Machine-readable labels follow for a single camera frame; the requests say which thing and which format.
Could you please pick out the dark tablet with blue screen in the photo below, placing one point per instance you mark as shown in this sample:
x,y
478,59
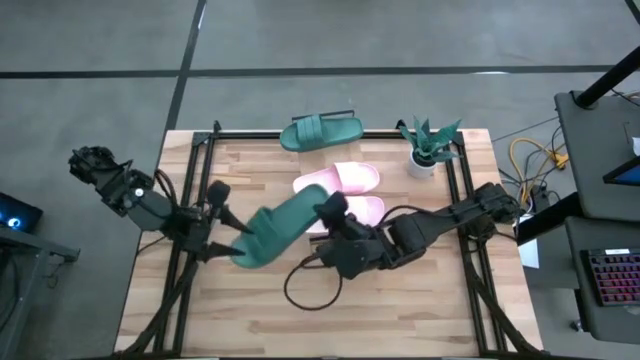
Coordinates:
x,y
625,174

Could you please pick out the grey desk with pole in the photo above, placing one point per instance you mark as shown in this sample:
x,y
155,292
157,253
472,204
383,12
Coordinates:
x,y
595,160

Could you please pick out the black stand pole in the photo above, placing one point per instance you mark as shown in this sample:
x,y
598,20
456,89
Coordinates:
x,y
605,80

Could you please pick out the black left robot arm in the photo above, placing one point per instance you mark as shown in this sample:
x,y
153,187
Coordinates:
x,y
145,207

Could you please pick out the pink rubber slide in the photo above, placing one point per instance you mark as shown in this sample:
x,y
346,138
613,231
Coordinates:
x,y
345,177
370,207

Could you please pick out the green rubber slide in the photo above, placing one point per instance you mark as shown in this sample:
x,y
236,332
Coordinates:
x,y
320,134
280,225

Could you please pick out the black backlit keyboard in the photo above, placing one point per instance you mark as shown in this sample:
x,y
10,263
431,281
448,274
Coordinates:
x,y
615,277

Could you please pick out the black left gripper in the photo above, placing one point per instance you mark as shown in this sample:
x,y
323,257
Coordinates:
x,y
212,225

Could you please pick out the black device with blue light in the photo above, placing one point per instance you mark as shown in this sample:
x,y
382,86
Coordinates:
x,y
17,215

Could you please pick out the green plant in white pot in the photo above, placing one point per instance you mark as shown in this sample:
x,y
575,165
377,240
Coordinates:
x,y
425,150

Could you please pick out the grey metal cart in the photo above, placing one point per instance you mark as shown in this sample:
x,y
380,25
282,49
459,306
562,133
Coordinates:
x,y
25,280

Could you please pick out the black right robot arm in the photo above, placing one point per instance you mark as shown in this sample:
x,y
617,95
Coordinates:
x,y
440,220

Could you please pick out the black aluminium table frame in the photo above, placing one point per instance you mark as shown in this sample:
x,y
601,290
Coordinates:
x,y
200,150

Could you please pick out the small white sheet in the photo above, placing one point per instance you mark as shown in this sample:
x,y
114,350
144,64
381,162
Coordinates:
x,y
636,146

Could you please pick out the grey desk with keyboard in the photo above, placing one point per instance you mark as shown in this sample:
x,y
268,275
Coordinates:
x,y
585,320

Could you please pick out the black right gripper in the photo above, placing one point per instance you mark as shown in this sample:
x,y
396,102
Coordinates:
x,y
350,235

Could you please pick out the white paper sheet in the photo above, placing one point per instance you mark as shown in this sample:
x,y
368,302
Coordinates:
x,y
531,255

